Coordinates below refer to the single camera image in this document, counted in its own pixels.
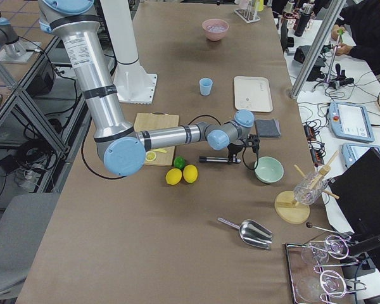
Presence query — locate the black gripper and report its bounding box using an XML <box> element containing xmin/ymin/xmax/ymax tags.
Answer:
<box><xmin>227</xmin><ymin>142</ymin><xmax>244</xmax><ymax>163</ymax></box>

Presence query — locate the steel muddler black tip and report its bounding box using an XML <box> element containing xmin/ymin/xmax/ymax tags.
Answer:
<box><xmin>199</xmin><ymin>156</ymin><xmax>241</xmax><ymax>164</ymax></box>

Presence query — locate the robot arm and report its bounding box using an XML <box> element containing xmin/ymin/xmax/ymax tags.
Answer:
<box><xmin>39</xmin><ymin>1</ymin><xmax>255</xmax><ymax>176</ymax></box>
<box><xmin>0</xmin><ymin>17</ymin><xmax>32</xmax><ymax>64</ymax></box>

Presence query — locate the wooden cup tree stand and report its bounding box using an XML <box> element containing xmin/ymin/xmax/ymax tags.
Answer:
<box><xmin>274</xmin><ymin>151</ymin><xmax>339</xmax><ymax>224</ymax></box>

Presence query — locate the light blue plastic cup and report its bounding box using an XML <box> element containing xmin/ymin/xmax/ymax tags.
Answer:
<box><xmin>199</xmin><ymin>78</ymin><xmax>213</xmax><ymax>96</ymax></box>

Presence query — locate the metal ice scoop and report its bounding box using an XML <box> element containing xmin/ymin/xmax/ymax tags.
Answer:
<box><xmin>217</xmin><ymin>217</ymin><xmax>273</xmax><ymax>250</ymax></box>

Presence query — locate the pink bowl of ice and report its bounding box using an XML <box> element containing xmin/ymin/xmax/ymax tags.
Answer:
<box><xmin>201</xmin><ymin>19</ymin><xmax>229</xmax><ymax>42</ymax></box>

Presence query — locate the mint green bowl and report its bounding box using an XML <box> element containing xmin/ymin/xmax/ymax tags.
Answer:
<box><xmin>255</xmin><ymin>156</ymin><xmax>284</xmax><ymax>184</ymax></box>

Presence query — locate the grey folded cloth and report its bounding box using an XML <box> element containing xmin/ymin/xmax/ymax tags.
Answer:
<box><xmin>255</xmin><ymin>118</ymin><xmax>281</xmax><ymax>138</ymax></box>

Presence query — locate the yellow lemon near lime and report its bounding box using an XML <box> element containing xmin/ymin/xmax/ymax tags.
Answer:
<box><xmin>182</xmin><ymin>165</ymin><xmax>198</xmax><ymax>184</ymax></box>

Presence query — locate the green lime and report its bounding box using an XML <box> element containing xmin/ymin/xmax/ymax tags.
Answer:
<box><xmin>173</xmin><ymin>156</ymin><xmax>186</xmax><ymax>170</ymax></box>

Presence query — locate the yellow lemon outer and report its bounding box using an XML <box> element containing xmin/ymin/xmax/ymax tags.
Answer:
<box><xmin>165</xmin><ymin>168</ymin><xmax>182</xmax><ymax>186</ymax></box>

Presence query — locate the cream rabbit tray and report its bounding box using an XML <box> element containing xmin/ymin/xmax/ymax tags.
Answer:
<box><xmin>234</xmin><ymin>76</ymin><xmax>273</xmax><ymax>113</ymax></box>

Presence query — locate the yellow plastic knife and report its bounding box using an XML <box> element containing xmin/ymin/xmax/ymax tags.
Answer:
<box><xmin>152</xmin><ymin>149</ymin><xmax>167</xmax><ymax>153</ymax></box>

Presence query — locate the lemon half slice lower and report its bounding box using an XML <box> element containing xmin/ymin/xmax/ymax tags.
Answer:
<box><xmin>146</xmin><ymin>151</ymin><xmax>157</xmax><ymax>162</ymax></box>

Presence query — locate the clear glass on stand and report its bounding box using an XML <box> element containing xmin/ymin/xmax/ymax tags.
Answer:
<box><xmin>293</xmin><ymin>172</ymin><xmax>327</xmax><ymax>205</ymax></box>

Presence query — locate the blue teach pendant near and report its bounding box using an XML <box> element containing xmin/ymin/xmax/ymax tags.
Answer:
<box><xmin>341</xmin><ymin>143</ymin><xmax>380</xmax><ymax>168</ymax></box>

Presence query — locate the blue teach pendant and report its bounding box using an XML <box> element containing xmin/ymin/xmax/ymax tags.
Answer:
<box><xmin>341</xmin><ymin>143</ymin><xmax>380</xmax><ymax>168</ymax></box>
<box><xmin>328</xmin><ymin>102</ymin><xmax>375</xmax><ymax>143</ymax></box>

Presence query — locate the blue teach pendant far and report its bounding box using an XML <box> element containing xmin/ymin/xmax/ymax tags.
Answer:
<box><xmin>328</xmin><ymin>102</ymin><xmax>375</xmax><ymax>143</ymax></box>

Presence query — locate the black monitor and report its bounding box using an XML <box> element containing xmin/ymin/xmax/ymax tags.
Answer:
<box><xmin>329</xmin><ymin>148</ymin><xmax>380</xmax><ymax>237</ymax></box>

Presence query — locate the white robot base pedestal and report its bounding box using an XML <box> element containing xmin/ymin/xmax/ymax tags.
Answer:
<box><xmin>101</xmin><ymin>0</ymin><xmax>157</xmax><ymax>105</ymax></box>

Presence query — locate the white wire cup rack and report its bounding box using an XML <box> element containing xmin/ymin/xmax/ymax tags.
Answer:
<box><xmin>234</xmin><ymin>0</ymin><xmax>264</xmax><ymax>23</ymax></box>

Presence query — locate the wire glass rack tray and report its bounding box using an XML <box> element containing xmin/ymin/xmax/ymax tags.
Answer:
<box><xmin>284</xmin><ymin>234</ymin><xmax>367</xmax><ymax>303</ymax></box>

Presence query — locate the aluminium frame post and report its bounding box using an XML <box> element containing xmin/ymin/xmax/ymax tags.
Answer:
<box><xmin>289</xmin><ymin>0</ymin><xmax>346</xmax><ymax>99</ymax></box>

